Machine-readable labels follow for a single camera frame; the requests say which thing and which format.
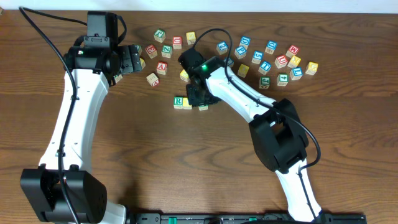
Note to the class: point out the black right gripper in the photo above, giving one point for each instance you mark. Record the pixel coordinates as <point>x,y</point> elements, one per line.
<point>193,101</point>

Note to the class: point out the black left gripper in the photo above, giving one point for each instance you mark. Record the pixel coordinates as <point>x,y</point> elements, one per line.
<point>134,58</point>

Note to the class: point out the green B block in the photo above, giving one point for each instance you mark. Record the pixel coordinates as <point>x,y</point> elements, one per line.
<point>203,107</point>

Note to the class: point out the yellow O block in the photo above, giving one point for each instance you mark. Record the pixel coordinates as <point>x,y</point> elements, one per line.
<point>243,70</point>
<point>186,104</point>

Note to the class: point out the green R block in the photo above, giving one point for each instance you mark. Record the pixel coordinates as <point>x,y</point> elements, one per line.
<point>178,102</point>

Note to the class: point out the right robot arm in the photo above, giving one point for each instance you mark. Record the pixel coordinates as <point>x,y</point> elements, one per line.
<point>279,138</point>

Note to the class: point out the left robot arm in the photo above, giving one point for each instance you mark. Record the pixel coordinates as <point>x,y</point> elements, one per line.
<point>62,189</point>

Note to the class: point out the green 7 block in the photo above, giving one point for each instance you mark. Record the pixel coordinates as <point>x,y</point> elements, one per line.
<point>139,49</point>

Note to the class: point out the yellow C block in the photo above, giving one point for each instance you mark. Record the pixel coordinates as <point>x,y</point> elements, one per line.
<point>143,63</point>

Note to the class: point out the yellow block lower centre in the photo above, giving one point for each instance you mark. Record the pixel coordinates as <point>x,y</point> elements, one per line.
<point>184,76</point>

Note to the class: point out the red E block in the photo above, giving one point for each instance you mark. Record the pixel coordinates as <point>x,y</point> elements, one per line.
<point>151,51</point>

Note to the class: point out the green V block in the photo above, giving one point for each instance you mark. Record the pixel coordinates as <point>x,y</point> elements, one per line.
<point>118,78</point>

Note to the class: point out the red sided tan block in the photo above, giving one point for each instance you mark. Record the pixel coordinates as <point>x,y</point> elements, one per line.
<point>153,79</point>

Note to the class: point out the red V block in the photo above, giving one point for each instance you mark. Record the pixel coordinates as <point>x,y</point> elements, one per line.
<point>162,68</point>

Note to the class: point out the green J block top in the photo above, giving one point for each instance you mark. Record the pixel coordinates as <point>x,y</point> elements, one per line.
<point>159,35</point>

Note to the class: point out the green j block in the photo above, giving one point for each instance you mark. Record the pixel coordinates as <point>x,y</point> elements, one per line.
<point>159,35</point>
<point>264,82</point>

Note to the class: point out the green Z block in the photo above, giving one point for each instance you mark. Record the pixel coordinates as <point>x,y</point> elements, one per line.
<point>166,51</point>

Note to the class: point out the blue L block centre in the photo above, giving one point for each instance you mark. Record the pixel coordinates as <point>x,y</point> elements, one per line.
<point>230,62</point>

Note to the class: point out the blue l block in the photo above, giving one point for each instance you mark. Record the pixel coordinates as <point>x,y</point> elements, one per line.
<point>296,73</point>
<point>230,62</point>

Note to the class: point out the red U block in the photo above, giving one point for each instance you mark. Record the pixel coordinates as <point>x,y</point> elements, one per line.
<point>177,42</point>

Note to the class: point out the blue 2 block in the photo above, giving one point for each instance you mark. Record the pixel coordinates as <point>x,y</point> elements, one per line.
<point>222,47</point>

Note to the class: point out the blue P block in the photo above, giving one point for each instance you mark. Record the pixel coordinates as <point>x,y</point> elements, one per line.
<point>240,52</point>

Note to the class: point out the blue 5 block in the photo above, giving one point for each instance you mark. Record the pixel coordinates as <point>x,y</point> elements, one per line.
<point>257,57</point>

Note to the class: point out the blue D block upper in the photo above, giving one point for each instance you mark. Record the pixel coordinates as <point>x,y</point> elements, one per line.
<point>245,41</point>

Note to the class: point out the blue d block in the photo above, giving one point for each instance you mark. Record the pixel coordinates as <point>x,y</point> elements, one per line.
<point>245,41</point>
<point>270,47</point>

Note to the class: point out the blue T block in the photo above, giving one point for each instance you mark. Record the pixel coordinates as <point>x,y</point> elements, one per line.
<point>264,67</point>

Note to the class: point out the green 4 block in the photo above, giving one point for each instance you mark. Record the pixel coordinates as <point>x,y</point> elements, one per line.
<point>282,79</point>

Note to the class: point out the blue D block right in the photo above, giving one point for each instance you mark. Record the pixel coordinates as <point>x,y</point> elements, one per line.
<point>270,47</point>

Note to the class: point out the blue L block right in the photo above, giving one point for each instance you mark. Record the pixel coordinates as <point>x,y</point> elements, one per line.
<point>296,73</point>

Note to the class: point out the yellow top block right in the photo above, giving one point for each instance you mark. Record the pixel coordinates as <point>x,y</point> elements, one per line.
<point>294,62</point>

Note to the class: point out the red M block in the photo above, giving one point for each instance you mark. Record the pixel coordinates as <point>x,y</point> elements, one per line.
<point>292,50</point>

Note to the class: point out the yellow block far right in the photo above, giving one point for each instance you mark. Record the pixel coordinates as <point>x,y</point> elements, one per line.
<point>311,68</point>

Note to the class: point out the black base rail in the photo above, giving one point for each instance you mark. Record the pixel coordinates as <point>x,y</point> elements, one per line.
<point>324,218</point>

